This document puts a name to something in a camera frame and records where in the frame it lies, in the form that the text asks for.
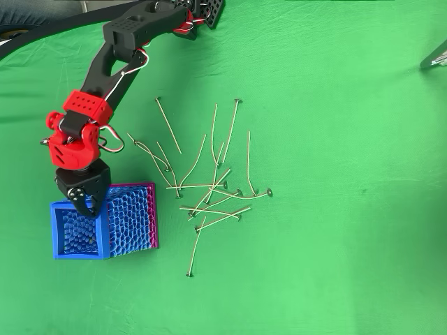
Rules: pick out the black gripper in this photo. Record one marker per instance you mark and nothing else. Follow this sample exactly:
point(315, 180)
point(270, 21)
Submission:
point(90, 184)

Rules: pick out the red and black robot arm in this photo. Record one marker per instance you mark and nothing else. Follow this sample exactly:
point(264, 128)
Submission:
point(129, 29)

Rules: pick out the blue and magenta lattice basket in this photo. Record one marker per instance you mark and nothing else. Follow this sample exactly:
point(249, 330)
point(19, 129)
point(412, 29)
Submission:
point(132, 216)

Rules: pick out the cream candle wick metal tab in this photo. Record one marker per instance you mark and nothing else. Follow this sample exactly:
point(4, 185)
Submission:
point(269, 191)
point(237, 100)
point(197, 229)
point(217, 163)
point(238, 217)
point(190, 211)
point(255, 192)
point(239, 191)
point(180, 188)
point(136, 141)
point(189, 274)
point(167, 170)
point(224, 183)
point(178, 195)
point(206, 201)
point(157, 99)

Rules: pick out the blue denim trouser leg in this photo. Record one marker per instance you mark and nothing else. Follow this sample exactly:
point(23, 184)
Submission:
point(28, 12)

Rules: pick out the green cloth with black edge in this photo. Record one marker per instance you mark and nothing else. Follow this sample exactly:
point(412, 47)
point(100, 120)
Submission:
point(314, 209)

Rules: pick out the chrome stand pole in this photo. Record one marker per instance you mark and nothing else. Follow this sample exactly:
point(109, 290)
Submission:
point(434, 56)

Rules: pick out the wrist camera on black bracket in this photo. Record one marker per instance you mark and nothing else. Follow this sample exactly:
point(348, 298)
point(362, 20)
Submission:
point(43, 141)

